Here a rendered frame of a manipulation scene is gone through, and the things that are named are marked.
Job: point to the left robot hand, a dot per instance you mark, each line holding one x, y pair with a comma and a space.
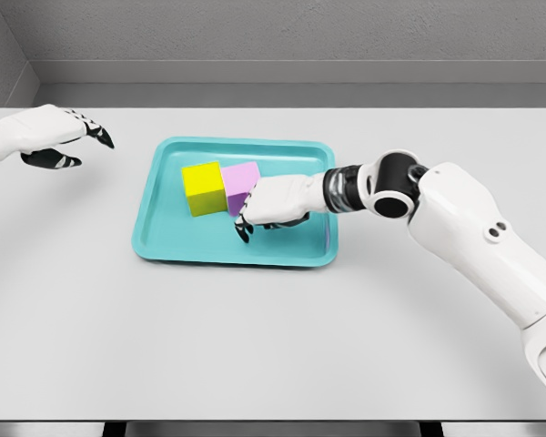
45, 129

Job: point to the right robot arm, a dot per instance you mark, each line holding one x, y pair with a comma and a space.
459, 218

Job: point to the teal plastic tray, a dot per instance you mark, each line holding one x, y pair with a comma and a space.
195, 236

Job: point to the yellow cube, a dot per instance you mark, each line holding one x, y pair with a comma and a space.
204, 187

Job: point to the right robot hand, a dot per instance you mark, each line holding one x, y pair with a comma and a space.
277, 200

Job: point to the pink cube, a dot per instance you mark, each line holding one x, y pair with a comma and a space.
239, 184

